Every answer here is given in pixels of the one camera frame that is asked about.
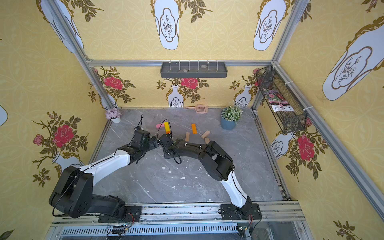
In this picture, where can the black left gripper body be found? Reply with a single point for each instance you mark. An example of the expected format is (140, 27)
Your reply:
(153, 142)

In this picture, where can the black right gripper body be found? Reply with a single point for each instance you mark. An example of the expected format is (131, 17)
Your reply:
(167, 144)

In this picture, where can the yellow wooden block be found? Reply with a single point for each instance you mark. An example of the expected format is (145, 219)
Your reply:
(167, 127)

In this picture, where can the pink wooden block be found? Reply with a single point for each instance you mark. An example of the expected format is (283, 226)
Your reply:
(158, 126)

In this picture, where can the orange wooden block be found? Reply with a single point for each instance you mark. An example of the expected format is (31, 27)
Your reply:
(194, 129)

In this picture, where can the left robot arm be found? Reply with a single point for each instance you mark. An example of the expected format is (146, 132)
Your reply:
(73, 194)

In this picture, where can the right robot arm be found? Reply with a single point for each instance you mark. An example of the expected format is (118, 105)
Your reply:
(218, 164)

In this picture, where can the small pink flower pot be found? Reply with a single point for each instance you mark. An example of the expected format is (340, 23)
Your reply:
(114, 115)

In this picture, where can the pink plastic scoop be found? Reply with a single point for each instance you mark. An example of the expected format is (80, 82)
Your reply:
(200, 109)

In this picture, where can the blue plant pot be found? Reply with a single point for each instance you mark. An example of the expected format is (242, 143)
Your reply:
(228, 125)

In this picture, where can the green artificial plant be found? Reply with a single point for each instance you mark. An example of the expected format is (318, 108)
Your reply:
(232, 113)

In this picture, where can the printed packet in basket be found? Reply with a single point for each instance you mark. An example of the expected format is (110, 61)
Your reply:
(277, 101)

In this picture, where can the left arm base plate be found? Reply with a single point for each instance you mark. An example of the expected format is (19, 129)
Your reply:
(124, 215)

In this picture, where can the grey wall shelf tray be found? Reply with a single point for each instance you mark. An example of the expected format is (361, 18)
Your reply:
(194, 69)

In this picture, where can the aluminium front rail frame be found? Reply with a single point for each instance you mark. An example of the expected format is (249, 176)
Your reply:
(276, 220)

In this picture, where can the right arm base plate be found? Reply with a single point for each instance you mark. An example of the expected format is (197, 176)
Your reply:
(247, 212)

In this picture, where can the black wire basket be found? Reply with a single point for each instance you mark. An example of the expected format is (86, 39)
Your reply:
(289, 122)

